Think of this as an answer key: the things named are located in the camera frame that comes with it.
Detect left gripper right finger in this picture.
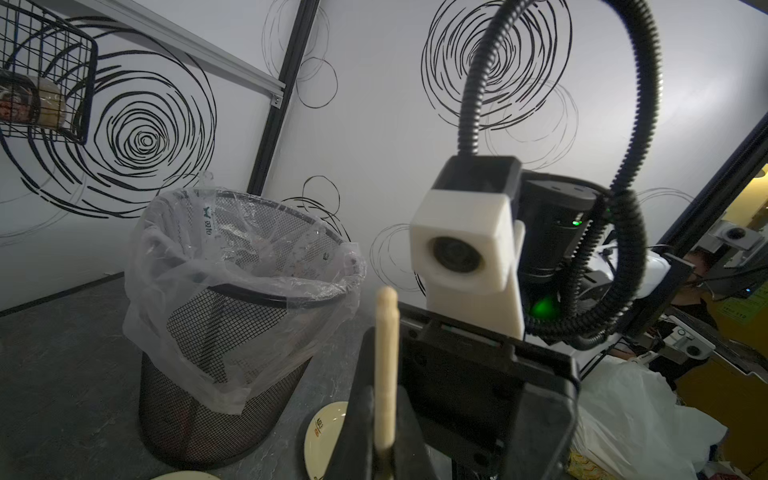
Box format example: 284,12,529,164
392,400,437,480

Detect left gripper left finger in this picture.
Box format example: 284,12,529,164
325,327,379,480

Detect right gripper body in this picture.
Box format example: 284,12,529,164
397,303,579,479

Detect chopsticks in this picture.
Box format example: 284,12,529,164
373,287,400,462

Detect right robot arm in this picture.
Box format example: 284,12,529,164
326,156,656,479

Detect cream plate with black patch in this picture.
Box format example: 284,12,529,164
303,401,348,480

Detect cream plate with red marks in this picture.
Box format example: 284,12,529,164
150,470,220,480

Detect black mesh trash bin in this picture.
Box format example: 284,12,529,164
123,188,366,469

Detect clear plastic bin liner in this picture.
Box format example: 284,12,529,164
123,187,366,415

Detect black corrugated cable right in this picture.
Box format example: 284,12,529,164
457,0,662,340

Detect black wire wall basket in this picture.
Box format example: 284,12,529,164
1,1,98,145

